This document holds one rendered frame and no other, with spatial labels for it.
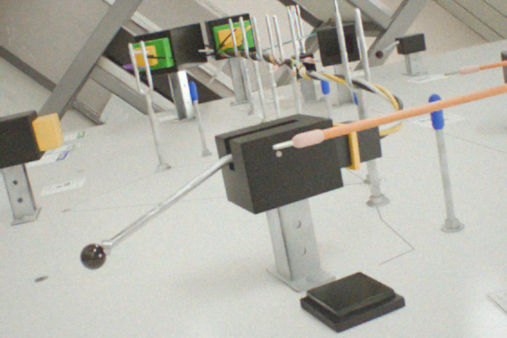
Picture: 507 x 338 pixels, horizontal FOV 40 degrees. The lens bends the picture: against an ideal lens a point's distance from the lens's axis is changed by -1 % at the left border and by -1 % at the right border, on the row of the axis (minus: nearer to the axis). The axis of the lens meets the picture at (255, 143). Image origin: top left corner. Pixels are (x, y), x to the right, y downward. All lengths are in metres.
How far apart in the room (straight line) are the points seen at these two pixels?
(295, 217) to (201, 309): 0.07
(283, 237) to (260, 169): 0.05
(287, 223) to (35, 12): 7.88
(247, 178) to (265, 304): 0.07
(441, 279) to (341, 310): 0.07
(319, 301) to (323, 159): 0.08
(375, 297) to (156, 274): 0.17
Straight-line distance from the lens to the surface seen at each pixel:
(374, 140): 0.42
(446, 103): 0.31
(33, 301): 0.49
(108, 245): 0.38
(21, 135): 0.69
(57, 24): 8.17
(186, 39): 1.08
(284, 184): 0.38
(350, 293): 0.37
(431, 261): 0.42
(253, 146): 0.37
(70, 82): 1.33
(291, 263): 0.41
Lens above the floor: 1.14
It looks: 2 degrees down
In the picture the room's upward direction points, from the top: 35 degrees clockwise
